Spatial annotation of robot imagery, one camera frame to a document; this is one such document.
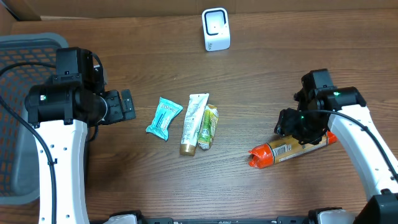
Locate green tea packet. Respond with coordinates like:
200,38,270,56
198,105,219,150

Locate teal wet wipes pack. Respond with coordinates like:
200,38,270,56
146,97,183,141

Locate grey plastic basket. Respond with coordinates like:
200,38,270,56
1,33,68,205

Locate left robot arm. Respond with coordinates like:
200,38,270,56
25,47,136,223

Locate white cream tube gold cap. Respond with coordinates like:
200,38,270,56
180,93,209,156

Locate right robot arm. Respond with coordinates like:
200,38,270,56
274,69,397,224

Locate brown cardboard backdrop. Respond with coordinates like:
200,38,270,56
1,0,397,21

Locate white barcode scanner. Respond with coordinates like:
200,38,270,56
201,7,231,52

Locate spaghetti pack with red ends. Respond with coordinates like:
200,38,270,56
249,131,338,169

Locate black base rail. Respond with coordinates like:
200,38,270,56
88,210,366,224

